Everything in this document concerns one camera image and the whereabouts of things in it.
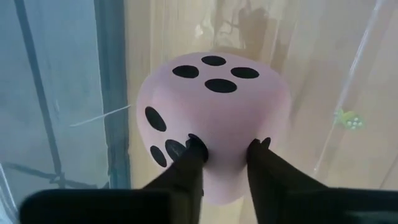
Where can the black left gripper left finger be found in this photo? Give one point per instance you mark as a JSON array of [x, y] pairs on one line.
[[192, 168]]

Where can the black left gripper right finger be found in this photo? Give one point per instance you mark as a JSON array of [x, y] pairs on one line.
[[270, 177]]

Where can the clear plastic container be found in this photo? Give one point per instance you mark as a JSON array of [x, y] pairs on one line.
[[342, 93]]

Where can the small green die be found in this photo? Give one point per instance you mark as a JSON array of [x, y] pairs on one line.
[[351, 120]]

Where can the large light pink foam die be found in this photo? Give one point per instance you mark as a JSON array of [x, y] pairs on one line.
[[224, 115]]

